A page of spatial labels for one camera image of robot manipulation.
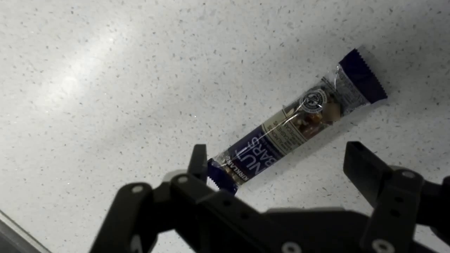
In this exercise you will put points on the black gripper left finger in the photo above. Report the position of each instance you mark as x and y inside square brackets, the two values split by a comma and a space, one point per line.
[155, 211]

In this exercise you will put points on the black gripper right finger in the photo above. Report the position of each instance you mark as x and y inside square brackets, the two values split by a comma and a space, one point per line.
[398, 201]

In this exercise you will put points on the dark blue granola bar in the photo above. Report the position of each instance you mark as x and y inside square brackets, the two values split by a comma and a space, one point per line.
[296, 127]

